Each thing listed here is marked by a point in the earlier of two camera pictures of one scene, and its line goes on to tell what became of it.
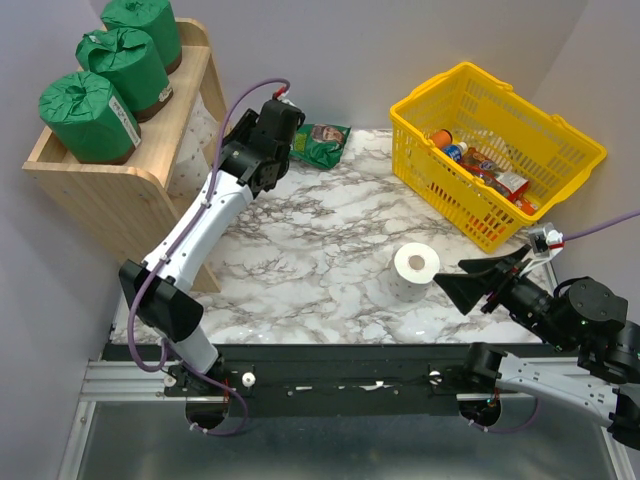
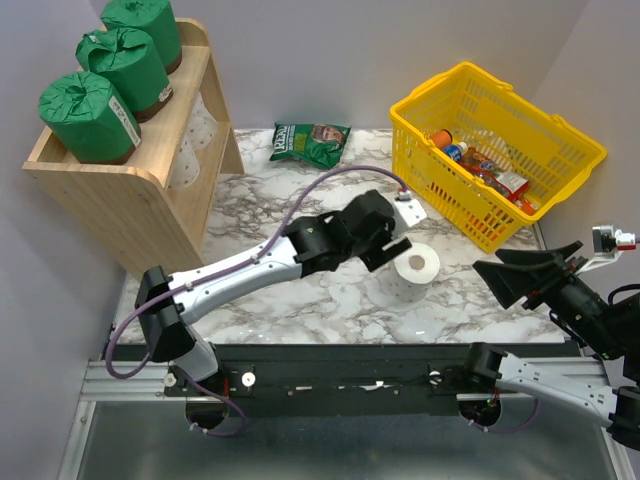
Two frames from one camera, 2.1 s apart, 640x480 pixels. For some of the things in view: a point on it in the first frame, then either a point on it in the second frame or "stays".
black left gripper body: (241, 131) → (383, 232)
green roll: (130, 63) stays
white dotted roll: (414, 268) stays
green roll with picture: (88, 115) stays
